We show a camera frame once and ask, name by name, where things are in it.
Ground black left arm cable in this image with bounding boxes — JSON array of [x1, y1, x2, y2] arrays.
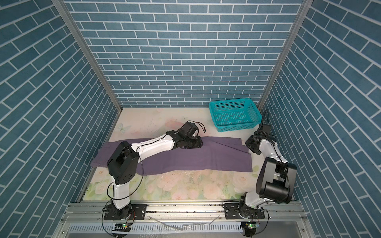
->
[[101, 120, 206, 236]]

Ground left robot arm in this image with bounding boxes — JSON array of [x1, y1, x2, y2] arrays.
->
[[103, 121, 206, 220]]

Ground corner aluminium post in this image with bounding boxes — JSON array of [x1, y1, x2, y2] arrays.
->
[[52, 0, 123, 113], [257, 0, 313, 111]]

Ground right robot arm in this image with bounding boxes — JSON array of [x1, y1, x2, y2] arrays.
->
[[238, 123, 297, 219]]

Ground teal plastic basket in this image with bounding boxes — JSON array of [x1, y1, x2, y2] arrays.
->
[[209, 99, 262, 132]]

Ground white slotted cable duct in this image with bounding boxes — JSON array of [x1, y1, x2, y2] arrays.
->
[[68, 222, 243, 235]]

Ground purple trousers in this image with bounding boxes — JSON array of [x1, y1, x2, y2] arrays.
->
[[90, 136, 254, 176]]

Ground left corner aluminium post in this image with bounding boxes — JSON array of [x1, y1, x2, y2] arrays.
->
[[52, 0, 123, 113]]

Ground right corner aluminium post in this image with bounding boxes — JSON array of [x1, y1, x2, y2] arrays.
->
[[257, 0, 313, 111]]

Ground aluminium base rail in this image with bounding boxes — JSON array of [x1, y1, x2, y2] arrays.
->
[[62, 200, 307, 224]]

